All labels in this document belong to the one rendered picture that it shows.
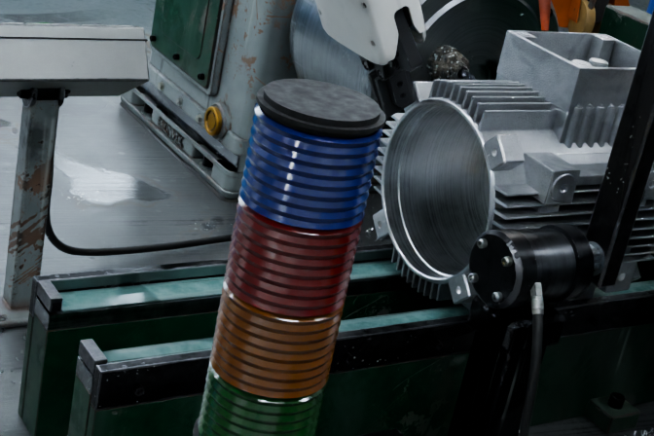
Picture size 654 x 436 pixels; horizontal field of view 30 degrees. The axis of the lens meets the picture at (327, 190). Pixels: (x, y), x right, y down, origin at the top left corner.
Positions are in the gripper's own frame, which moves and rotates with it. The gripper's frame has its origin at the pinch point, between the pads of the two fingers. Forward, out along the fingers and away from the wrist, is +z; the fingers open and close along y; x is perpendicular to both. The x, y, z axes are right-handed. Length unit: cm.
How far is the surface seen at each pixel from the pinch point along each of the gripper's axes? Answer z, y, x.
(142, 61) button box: -5.5, -15.0, -15.8
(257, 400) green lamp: -16, 38, -30
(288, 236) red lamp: -23, 38, -26
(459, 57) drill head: 9.6, -12.0, 14.1
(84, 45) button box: -9.2, -15.8, -19.8
